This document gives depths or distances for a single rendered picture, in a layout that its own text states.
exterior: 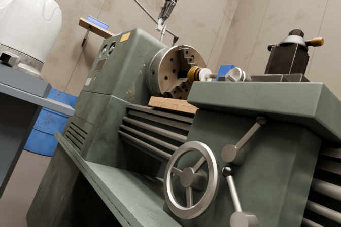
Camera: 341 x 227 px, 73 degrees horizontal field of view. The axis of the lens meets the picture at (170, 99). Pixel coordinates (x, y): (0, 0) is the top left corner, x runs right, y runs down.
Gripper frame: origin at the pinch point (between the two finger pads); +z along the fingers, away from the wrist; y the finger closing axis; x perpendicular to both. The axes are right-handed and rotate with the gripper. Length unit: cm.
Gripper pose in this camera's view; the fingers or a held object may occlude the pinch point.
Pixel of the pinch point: (160, 25)
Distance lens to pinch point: 139.6
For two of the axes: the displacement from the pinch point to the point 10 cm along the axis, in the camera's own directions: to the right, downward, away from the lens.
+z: -3.4, 9.3, -1.6
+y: 5.7, 0.7, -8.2
